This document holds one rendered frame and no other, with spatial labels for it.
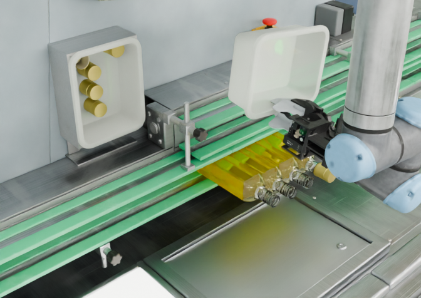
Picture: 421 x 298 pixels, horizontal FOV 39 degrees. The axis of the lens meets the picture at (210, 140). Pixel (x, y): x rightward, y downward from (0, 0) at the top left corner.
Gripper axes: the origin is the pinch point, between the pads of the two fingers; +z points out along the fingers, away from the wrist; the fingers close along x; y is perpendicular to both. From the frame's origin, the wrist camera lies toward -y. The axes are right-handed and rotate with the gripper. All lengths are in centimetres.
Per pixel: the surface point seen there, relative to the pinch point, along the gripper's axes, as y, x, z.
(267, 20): -29.0, -2.8, 31.7
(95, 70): 25.6, 0.7, 29.4
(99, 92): 24.5, 5.9, 28.8
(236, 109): -4.3, 9.8, 14.5
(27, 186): 42, 24, 27
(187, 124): 12.2, 8.8, 13.0
